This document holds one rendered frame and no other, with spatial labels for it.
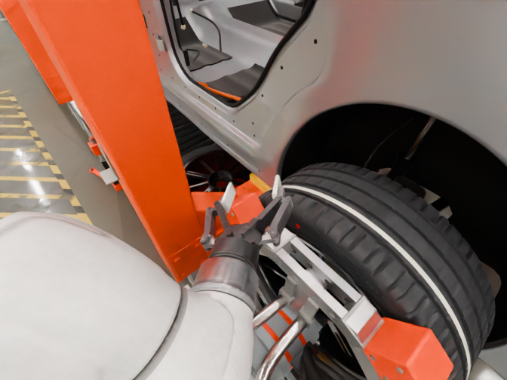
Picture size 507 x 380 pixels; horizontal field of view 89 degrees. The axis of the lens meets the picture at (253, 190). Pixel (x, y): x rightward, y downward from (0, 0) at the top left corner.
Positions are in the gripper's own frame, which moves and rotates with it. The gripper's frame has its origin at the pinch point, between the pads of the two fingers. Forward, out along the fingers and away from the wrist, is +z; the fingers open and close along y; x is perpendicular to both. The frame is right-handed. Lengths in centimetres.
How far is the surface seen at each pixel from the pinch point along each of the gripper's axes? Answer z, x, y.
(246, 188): 54, -36, -25
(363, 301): -15.0, -17.0, 18.2
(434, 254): -6.0, -16.4, 32.2
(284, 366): -19.3, -36.2, -0.2
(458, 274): -7.3, -21.0, 35.9
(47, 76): 134, 37, -177
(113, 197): 98, -56, -156
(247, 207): 2.8, -6.7, -4.0
